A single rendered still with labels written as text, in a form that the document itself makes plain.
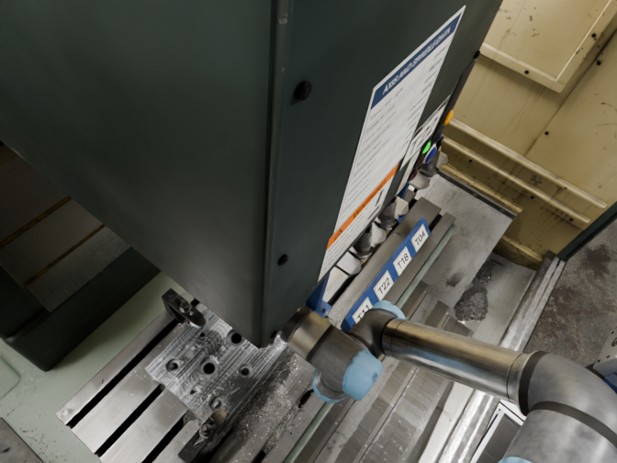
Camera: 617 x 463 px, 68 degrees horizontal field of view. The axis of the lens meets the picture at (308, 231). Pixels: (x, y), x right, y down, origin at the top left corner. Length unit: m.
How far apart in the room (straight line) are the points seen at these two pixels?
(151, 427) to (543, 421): 0.90
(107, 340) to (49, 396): 0.22
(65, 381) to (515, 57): 1.63
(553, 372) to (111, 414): 0.98
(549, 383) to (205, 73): 0.57
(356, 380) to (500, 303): 1.13
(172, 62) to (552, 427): 0.56
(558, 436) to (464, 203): 1.24
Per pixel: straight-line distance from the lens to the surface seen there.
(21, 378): 1.70
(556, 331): 2.74
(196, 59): 0.27
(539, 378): 0.70
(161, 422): 1.25
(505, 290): 1.85
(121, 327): 1.66
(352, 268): 1.04
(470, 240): 1.74
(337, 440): 1.40
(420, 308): 1.62
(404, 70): 0.41
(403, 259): 1.42
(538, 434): 0.64
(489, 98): 1.56
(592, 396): 0.67
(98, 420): 1.29
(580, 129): 1.52
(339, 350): 0.75
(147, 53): 0.31
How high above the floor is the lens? 2.11
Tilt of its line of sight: 56 degrees down
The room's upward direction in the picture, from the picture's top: 11 degrees clockwise
